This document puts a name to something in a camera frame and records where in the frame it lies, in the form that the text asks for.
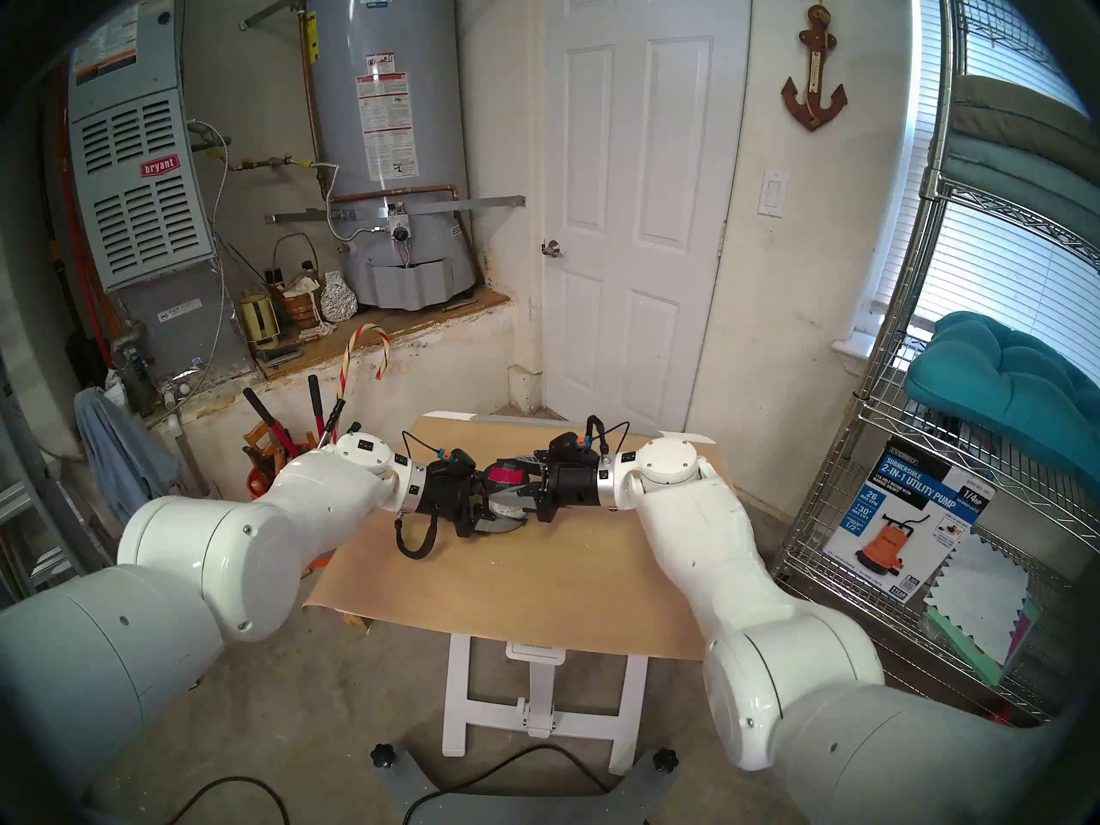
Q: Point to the black base knob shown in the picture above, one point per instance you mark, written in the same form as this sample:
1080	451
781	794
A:
666	760
383	756

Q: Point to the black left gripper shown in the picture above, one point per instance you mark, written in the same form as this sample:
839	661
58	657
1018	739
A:
447	492

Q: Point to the black grip red shaft tool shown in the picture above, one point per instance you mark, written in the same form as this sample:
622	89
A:
258	405
314	394

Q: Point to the olive flat cushion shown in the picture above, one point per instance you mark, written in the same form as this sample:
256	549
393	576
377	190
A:
1014	110

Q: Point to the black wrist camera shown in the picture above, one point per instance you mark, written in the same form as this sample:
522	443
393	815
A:
567	447
455	460

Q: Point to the orange plastic bucket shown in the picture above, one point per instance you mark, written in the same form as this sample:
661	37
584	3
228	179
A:
258	486

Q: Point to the white pvc pipe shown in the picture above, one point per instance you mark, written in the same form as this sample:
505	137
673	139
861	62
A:
191	462

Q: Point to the blue hanging cloth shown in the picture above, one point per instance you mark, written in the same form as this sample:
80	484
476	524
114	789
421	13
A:
120	462

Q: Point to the green foam sheet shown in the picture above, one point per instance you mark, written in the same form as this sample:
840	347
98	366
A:
962	651

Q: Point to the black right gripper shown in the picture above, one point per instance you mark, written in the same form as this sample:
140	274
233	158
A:
571	484

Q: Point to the teal tufted cushion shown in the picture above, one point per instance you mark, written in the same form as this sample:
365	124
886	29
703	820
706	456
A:
1005	376

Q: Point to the grey water heater tank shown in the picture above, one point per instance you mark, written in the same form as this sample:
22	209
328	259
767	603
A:
421	101

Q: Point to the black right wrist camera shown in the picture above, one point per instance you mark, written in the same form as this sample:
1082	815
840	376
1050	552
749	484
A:
567	447

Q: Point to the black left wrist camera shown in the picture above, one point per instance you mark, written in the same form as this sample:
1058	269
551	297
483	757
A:
455	460

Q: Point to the heater gas control valve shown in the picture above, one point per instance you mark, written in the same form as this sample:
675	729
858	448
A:
399	226

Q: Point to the gas line with yellow valve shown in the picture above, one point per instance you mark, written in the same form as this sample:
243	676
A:
271	162

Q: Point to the white platform with wooden top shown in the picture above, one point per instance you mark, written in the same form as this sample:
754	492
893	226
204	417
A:
430	359

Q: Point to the white folding table frame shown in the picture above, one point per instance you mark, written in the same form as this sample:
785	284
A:
541	703

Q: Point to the white light switch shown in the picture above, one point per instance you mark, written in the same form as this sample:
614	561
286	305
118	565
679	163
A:
773	194

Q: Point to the green flat cushion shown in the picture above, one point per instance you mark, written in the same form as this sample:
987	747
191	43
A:
1005	174

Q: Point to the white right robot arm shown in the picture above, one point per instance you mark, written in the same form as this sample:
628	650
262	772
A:
773	626

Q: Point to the small red item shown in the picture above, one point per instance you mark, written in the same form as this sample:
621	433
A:
1002	717

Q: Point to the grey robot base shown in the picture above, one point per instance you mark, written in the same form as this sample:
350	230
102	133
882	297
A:
411	793

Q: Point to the grey bryant furnace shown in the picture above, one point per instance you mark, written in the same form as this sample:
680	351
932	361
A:
137	170

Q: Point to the white panel door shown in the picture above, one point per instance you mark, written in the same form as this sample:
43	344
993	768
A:
644	230

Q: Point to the copper water pipe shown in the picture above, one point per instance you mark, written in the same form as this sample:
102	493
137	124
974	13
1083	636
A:
395	193

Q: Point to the crumpled foil lump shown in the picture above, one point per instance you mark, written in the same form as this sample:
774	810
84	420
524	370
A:
338	299

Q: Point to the utility pump box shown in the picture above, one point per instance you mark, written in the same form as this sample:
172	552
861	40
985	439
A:
911	505

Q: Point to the aluminium step ladder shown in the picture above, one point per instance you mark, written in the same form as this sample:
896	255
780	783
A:
34	557

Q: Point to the rusty anchor wall decoration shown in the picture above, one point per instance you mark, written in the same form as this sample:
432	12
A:
812	101

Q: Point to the striped candy cane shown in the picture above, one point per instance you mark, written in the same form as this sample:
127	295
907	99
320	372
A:
345	363

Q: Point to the white window blinds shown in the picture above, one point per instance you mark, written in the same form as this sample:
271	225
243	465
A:
1005	273

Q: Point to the black lid with red tape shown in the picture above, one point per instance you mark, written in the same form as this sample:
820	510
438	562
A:
505	474

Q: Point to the yellow metal can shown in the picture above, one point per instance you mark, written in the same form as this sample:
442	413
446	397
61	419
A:
258	320

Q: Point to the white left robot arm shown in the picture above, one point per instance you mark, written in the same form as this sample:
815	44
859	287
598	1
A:
215	557

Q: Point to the white zigzag edged paper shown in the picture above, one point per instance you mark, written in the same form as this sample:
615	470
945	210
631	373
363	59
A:
980	600

